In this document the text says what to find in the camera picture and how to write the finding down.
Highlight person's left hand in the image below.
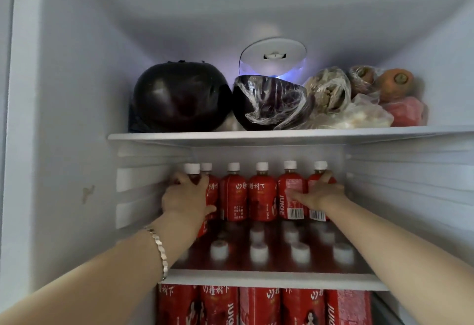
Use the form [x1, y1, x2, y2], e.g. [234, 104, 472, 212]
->
[161, 172, 218, 225]

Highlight clear bag of dried food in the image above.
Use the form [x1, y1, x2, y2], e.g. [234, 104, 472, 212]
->
[303, 66, 353, 119]

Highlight dark blue plastic bag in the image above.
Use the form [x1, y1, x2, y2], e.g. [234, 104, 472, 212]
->
[127, 102, 149, 133]

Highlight person's right hand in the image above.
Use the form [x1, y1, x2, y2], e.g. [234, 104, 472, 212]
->
[288, 171, 346, 212]

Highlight round dark purple eggplant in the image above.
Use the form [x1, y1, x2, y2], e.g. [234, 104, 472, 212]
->
[133, 60, 233, 134]

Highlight orange carrot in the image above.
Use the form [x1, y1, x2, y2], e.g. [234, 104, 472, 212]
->
[373, 68, 415, 104]

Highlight round refrigerator light cover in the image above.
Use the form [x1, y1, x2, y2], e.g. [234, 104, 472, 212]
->
[238, 37, 308, 82]

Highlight silver bracelet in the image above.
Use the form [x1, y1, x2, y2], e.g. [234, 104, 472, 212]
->
[144, 226, 170, 282]

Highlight red tomato in bag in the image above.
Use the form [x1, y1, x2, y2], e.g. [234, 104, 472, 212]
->
[381, 96, 427, 128]

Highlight white plastic food bag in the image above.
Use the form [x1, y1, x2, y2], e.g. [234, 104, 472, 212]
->
[314, 93, 395, 130]

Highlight rows of red juice bottles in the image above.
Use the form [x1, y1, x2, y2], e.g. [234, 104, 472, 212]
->
[177, 160, 357, 272]

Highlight white refrigerator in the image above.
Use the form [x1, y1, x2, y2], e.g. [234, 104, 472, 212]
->
[0, 0, 474, 325]

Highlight plastic-wrapped carrot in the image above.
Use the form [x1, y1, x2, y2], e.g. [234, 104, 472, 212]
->
[348, 64, 386, 96]

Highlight plastic-wrapped halved eggplant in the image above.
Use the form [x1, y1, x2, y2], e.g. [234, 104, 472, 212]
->
[232, 75, 316, 132]

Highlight person's left forearm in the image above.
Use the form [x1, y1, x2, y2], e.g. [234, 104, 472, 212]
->
[0, 212, 208, 325]

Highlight person's right forearm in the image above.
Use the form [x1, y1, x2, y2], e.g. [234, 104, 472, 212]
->
[315, 191, 474, 325]

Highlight glass refrigerator shelf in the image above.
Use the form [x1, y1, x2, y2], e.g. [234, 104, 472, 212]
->
[107, 125, 474, 148]
[158, 268, 389, 292]

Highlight red juice bottle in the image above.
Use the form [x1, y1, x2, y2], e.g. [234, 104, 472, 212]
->
[156, 283, 201, 325]
[282, 288, 327, 325]
[183, 163, 211, 239]
[239, 286, 283, 325]
[200, 285, 240, 325]
[307, 161, 338, 222]
[325, 289, 373, 325]

